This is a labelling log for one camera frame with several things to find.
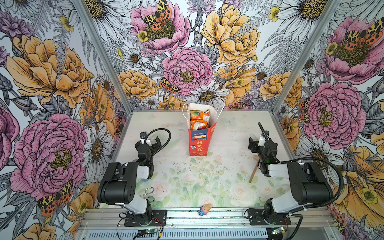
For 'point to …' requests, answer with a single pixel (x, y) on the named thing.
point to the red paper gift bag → (199, 140)
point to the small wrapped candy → (204, 209)
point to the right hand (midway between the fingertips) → (256, 141)
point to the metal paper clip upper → (148, 193)
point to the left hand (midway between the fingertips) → (150, 141)
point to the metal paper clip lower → (150, 197)
